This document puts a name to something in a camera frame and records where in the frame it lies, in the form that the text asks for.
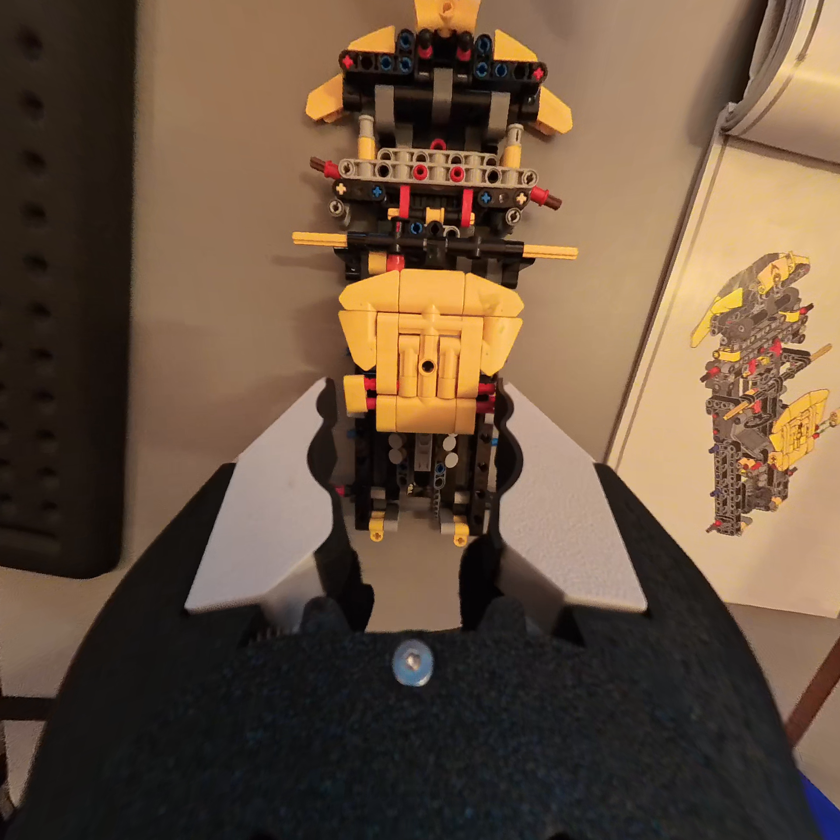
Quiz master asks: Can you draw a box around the yellow black toy brick car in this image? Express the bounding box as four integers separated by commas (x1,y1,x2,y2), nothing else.
292,0,580,549

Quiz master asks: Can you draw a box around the grey desk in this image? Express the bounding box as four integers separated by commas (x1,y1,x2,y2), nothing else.
0,0,840,749

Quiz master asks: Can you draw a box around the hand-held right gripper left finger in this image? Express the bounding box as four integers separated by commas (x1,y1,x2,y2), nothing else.
184,377,376,634

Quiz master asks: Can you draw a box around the black perforated pad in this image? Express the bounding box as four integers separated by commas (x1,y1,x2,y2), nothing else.
0,0,135,580

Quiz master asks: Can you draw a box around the open instruction booklet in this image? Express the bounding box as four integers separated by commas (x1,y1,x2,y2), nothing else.
604,0,840,621

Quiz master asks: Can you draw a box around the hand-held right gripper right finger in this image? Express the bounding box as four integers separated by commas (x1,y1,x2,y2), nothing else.
459,379,648,636

